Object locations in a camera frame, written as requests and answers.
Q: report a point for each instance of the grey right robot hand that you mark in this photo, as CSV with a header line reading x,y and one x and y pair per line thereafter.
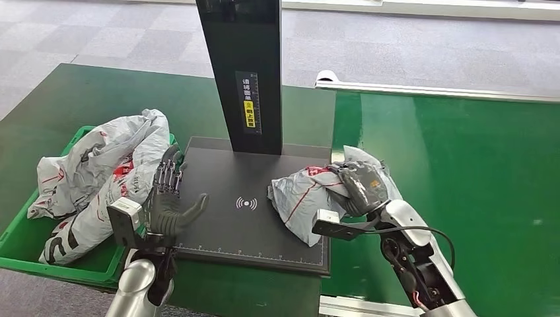
x,y
361,188

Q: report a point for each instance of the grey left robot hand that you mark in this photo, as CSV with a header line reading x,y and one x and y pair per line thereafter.
x,y
168,210

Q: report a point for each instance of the grey red-striped courier package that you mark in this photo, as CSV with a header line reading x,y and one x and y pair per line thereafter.
x,y
302,201

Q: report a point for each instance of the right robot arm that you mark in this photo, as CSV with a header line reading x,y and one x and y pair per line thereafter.
x,y
420,258

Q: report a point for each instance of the grey courier package black print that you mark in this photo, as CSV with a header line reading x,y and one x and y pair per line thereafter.
x,y
92,223

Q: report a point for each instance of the grey courier package red print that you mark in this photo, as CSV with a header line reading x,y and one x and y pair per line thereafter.
x,y
96,162

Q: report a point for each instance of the green conveyor belt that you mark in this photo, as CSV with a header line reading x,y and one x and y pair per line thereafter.
x,y
472,175

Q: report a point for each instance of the black scanner base platform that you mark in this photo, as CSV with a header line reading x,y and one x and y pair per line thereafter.
x,y
245,227

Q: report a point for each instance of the green plastic crate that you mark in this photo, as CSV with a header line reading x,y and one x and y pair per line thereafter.
x,y
94,267

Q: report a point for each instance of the yellow column label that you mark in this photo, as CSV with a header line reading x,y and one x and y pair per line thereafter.
x,y
249,114

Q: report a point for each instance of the black scanner column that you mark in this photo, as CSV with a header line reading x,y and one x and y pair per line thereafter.
x,y
245,52

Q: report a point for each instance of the white window ledge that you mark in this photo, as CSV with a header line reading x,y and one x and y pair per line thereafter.
x,y
415,8

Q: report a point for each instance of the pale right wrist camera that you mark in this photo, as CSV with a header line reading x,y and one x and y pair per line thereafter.
x,y
332,221

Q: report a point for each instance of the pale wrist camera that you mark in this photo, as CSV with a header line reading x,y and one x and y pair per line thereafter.
x,y
332,221
124,216

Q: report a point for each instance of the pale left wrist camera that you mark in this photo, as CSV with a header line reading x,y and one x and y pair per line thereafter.
x,y
124,216

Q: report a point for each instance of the silver conveyor side rail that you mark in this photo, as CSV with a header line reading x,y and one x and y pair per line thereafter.
x,y
437,91
363,308

